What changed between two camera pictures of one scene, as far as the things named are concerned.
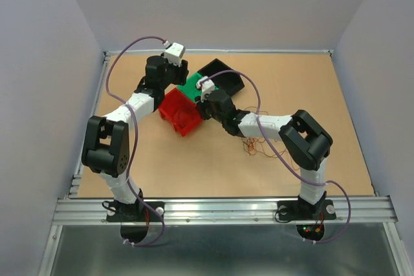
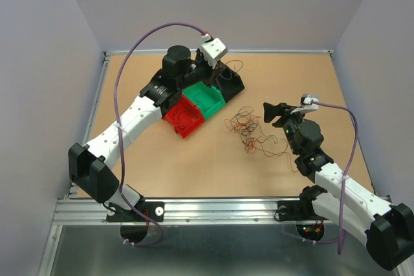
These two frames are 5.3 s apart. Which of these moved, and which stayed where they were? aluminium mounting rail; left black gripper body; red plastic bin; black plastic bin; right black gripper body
Moved: left black gripper body; right black gripper body
Stayed: black plastic bin; aluminium mounting rail; red plastic bin
